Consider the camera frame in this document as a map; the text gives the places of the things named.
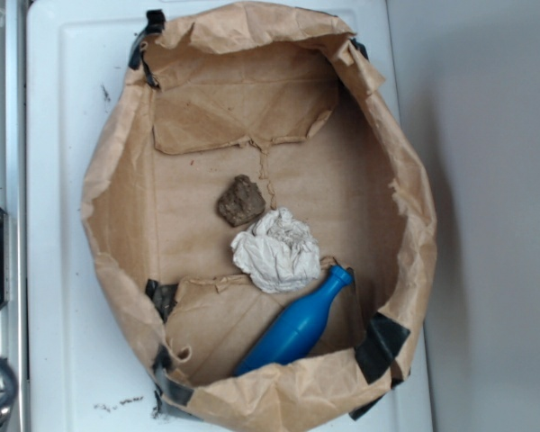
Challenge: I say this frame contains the brown rock lump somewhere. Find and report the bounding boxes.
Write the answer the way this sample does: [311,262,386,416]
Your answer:
[217,175,266,227]

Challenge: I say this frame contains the crumpled white paper ball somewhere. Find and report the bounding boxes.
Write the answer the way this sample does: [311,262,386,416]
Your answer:
[230,207,321,293]

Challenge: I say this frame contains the brown paper bag bin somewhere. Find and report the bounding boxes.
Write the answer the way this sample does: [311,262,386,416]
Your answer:
[81,2,437,431]

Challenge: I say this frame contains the blue plastic bottle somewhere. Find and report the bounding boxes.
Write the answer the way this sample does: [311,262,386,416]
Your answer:
[234,265,354,376]

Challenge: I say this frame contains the white plastic tray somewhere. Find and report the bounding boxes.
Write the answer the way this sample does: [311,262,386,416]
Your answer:
[24,0,435,432]

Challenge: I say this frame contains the grey cable loop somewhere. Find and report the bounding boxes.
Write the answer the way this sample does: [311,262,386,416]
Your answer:
[0,349,19,413]

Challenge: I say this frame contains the aluminium frame rail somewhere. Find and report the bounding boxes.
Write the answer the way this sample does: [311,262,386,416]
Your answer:
[0,1,30,431]

